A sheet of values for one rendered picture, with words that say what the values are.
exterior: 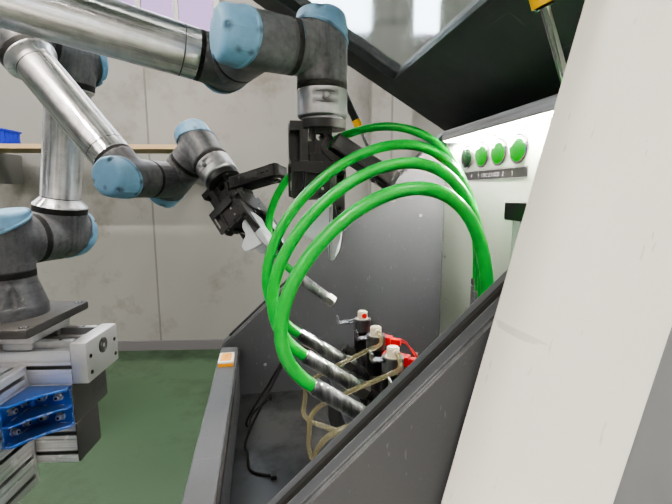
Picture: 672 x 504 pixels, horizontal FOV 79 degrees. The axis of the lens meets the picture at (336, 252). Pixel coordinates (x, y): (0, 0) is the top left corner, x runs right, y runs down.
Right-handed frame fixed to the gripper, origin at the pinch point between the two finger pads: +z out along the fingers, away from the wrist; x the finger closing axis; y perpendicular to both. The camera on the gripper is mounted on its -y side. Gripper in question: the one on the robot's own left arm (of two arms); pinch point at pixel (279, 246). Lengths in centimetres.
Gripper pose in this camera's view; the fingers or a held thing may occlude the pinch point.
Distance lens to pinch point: 77.3
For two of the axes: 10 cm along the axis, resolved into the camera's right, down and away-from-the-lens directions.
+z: 5.6, 7.6, -3.3
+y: -7.2, 6.4, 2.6
